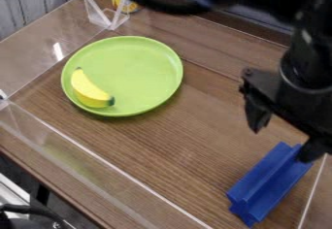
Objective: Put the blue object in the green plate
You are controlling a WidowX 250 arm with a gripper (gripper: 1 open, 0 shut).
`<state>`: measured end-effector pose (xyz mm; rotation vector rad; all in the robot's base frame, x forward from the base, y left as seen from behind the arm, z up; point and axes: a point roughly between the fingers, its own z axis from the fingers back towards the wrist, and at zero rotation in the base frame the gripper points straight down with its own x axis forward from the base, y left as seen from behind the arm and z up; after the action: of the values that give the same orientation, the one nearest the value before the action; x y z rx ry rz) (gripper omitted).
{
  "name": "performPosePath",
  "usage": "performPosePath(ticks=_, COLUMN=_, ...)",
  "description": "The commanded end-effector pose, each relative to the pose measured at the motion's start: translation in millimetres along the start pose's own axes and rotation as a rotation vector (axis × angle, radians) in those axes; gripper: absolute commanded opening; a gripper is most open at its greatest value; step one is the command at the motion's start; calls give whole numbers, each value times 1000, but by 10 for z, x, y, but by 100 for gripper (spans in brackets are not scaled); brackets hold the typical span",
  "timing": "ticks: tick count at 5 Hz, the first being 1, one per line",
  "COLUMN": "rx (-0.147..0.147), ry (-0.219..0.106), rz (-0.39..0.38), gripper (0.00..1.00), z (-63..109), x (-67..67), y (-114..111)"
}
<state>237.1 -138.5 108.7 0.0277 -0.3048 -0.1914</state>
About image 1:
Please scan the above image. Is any yellow labelled tin can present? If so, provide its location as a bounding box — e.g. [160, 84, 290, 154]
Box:
[111, 0, 141, 14]

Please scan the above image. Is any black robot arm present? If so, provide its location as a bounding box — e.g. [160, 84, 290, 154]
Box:
[132, 0, 332, 162]

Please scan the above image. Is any green plastic plate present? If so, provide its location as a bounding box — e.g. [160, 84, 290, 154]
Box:
[61, 36, 184, 117]

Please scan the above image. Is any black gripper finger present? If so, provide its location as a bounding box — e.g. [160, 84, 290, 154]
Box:
[298, 137, 332, 163]
[245, 93, 271, 133]

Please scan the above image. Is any black cable at corner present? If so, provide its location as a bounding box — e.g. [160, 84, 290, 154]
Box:
[0, 203, 65, 229]

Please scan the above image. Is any blue cross-shaped block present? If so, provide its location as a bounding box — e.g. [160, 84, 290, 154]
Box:
[226, 142, 311, 228]

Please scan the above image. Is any yellow toy banana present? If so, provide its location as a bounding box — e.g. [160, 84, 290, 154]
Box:
[69, 67, 115, 108]

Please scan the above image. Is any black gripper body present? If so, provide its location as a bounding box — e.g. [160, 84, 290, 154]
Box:
[239, 53, 332, 139]

